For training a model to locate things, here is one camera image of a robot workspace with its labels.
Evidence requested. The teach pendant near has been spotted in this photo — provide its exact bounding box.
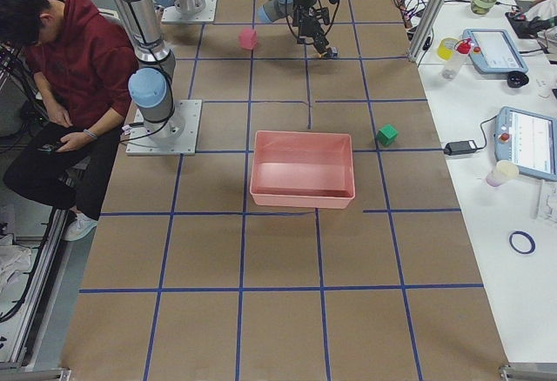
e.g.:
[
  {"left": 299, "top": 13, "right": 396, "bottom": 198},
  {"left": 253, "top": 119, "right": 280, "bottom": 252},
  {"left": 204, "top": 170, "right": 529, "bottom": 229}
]
[{"left": 493, "top": 106, "right": 556, "bottom": 182}]

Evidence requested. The small black power brick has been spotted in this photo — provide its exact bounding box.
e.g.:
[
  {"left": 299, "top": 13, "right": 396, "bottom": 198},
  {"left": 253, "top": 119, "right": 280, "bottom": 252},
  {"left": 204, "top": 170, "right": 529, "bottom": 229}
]
[{"left": 443, "top": 140, "right": 478, "bottom": 156}]

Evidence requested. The person in red hoodie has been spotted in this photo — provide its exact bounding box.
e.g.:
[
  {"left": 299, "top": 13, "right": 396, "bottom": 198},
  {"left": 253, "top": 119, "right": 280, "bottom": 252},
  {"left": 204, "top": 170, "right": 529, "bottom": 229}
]
[{"left": 1, "top": 0, "right": 138, "bottom": 242}]

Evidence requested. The aluminium frame post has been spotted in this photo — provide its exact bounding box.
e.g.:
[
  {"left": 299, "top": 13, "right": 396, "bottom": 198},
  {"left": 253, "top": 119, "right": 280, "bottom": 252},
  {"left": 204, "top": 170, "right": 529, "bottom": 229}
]
[{"left": 407, "top": 0, "right": 445, "bottom": 62}]

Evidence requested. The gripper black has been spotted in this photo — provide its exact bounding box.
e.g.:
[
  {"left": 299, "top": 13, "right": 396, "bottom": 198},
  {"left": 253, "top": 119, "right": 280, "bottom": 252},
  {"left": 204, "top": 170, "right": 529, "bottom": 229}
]
[{"left": 292, "top": 5, "right": 330, "bottom": 58}]

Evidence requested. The teach pendant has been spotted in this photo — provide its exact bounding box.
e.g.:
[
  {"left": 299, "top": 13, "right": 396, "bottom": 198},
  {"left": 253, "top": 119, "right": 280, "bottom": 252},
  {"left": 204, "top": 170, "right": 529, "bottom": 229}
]
[
  {"left": 493, "top": 106, "right": 556, "bottom": 182},
  {"left": 462, "top": 29, "right": 528, "bottom": 74}
]

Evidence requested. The blue tape ring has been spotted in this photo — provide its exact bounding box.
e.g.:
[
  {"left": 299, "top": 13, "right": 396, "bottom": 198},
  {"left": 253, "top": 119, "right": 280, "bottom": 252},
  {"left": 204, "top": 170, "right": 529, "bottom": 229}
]
[{"left": 508, "top": 231, "right": 536, "bottom": 256}]

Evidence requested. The teach pendant far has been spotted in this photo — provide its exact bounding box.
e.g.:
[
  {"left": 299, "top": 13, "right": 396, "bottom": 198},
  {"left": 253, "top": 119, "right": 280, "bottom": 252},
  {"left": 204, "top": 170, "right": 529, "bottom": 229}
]
[{"left": 462, "top": 29, "right": 528, "bottom": 74}]

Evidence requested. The pink plastic bin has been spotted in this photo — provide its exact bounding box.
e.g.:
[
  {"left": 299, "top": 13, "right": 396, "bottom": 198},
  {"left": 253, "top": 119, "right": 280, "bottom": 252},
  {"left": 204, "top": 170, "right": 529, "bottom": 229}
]
[{"left": 250, "top": 130, "right": 356, "bottom": 209}]

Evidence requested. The yellow tape roll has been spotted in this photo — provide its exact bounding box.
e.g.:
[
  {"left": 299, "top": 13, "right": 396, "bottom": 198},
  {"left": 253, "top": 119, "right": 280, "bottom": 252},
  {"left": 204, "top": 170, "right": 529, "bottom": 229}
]
[{"left": 436, "top": 37, "right": 459, "bottom": 61}]

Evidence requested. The black round bowl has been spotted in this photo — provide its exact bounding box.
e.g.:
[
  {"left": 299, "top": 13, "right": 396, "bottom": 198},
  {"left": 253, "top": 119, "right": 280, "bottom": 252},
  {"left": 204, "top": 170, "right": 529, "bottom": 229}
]
[{"left": 507, "top": 70, "right": 529, "bottom": 90}]

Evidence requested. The pink foam cube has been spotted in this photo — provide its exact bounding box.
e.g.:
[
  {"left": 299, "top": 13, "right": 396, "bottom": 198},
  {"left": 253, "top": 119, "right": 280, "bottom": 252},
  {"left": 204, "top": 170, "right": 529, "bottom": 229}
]
[{"left": 238, "top": 28, "right": 258, "bottom": 50}]

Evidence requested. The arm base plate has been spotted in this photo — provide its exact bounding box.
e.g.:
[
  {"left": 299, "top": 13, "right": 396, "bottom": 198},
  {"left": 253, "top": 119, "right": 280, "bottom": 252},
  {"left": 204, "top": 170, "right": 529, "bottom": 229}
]
[
  {"left": 161, "top": 0, "right": 218, "bottom": 24},
  {"left": 124, "top": 99, "right": 202, "bottom": 156}
]

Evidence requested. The squeeze bottle red cap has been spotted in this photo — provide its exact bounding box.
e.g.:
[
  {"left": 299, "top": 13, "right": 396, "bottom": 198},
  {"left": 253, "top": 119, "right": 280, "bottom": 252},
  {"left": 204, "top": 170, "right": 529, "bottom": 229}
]
[{"left": 441, "top": 37, "right": 474, "bottom": 80}]

